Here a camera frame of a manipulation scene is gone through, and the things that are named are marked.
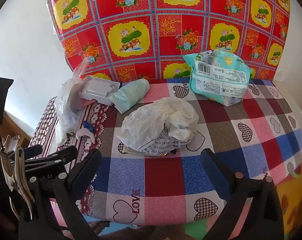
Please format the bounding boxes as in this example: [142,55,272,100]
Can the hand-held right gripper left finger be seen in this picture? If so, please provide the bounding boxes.
[18,149,103,240]

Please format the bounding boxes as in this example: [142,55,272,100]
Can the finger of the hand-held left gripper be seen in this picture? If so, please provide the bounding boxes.
[23,144,43,160]
[10,145,78,170]

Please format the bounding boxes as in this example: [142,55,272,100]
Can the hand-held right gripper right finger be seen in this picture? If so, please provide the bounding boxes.
[200,148,284,240]

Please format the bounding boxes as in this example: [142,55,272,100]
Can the blue plastic clip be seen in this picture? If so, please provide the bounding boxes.
[82,121,96,133]

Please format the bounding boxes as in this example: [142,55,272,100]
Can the clear plastic bag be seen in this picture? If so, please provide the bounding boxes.
[54,56,92,145]

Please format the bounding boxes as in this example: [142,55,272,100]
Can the white plastic tray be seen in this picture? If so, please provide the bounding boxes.
[78,76,121,106]

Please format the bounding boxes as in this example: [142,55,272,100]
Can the blue face mask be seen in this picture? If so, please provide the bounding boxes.
[108,78,151,114]

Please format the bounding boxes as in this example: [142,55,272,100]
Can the teal wet wipes packet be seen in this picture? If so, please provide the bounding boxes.
[183,50,252,105]

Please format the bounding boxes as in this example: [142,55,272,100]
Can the wooden side cabinet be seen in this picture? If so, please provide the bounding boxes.
[2,111,33,147]

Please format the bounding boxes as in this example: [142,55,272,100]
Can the metal spring clip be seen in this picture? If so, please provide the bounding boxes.
[0,145,34,221]

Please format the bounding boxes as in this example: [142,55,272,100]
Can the plaid heart print bedsheet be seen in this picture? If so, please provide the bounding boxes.
[29,77,302,227]

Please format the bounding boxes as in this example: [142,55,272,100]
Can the pink folded cloth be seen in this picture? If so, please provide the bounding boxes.
[78,97,97,106]

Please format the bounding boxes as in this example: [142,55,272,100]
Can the coloured foam puzzle mat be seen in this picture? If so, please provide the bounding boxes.
[50,162,302,240]

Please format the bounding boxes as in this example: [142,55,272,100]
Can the red floral printed mat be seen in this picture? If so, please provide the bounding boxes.
[44,0,290,83]

